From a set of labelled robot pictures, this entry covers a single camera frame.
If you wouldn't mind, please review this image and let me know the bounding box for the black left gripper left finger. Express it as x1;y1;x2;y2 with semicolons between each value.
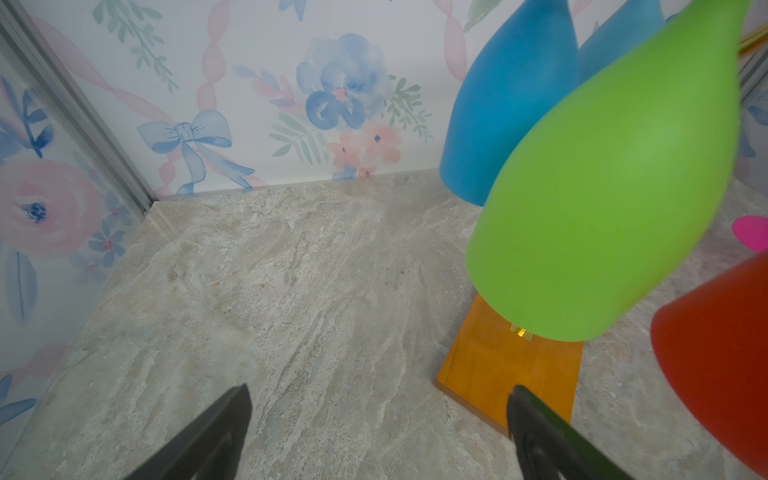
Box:
128;384;252;479

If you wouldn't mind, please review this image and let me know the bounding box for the aluminium corner post left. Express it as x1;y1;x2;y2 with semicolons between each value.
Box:
1;1;156;216

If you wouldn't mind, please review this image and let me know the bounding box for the green wine glass left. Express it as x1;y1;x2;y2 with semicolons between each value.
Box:
465;0;754;343

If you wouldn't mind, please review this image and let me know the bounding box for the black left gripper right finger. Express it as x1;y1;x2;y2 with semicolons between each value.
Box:
507;385;630;480

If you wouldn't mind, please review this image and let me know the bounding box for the red wine glass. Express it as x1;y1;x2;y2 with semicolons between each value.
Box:
651;253;767;477

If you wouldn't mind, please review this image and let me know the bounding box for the blue wine glass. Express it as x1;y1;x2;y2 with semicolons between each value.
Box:
439;0;580;206
578;0;677;84

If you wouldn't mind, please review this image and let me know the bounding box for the gold wire rack wooden base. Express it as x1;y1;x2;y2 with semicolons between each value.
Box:
434;23;768;438

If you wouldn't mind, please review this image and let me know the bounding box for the blue wine glass left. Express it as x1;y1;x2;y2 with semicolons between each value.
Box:
439;0;580;206

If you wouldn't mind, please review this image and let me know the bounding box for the pink wine glass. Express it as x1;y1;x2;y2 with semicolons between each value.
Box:
732;216;768;253

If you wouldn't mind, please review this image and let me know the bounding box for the blue wine glass right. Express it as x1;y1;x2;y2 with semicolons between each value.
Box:
578;0;677;84

